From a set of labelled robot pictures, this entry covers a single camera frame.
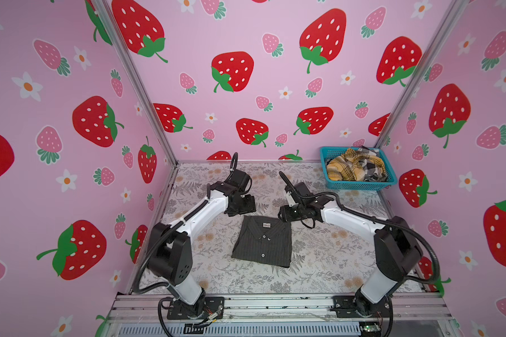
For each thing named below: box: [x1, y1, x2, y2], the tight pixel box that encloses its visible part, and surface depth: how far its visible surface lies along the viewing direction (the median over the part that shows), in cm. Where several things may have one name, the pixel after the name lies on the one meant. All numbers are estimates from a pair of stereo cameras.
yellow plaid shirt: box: [326, 148, 386, 182], surface depth 106 cm
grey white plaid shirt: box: [356, 146, 387, 182], surface depth 106 cm
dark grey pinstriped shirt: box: [231, 214, 293, 268], surface depth 88 cm
